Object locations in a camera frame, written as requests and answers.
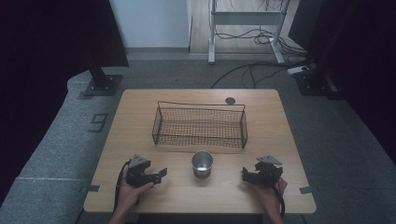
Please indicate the small dark tape piece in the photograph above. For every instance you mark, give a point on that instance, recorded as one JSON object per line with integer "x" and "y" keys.
{"x": 92, "y": 188}
{"x": 305, "y": 190}

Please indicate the white power strip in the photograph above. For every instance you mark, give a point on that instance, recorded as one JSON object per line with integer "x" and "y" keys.
{"x": 297, "y": 69}

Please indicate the person's right hand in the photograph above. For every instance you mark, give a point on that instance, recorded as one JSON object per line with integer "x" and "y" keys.
{"x": 267, "y": 196}

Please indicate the person's left hand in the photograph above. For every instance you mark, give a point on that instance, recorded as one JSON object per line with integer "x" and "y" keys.
{"x": 130, "y": 196}

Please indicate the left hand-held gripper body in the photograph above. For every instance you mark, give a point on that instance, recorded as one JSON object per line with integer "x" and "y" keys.
{"x": 138, "y": 174}

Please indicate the steel cup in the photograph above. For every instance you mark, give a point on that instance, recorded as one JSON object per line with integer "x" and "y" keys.
{"x": 202, "y": 165}

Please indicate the black metal stand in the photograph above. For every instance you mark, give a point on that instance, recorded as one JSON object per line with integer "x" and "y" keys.
{"x": 102, "y": 84}
{"x": 314, "y": 84}

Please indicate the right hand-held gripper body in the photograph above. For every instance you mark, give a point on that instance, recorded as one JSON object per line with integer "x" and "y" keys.
{"x": 269, "y": 172}

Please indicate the dark curtain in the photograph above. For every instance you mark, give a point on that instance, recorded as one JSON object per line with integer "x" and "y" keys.
{"x": 358, "y": 62}
{"x": 46, "y": 62}

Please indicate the white desk frame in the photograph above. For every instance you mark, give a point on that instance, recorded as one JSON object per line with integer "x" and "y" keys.
{"x": 246, "y": 18}

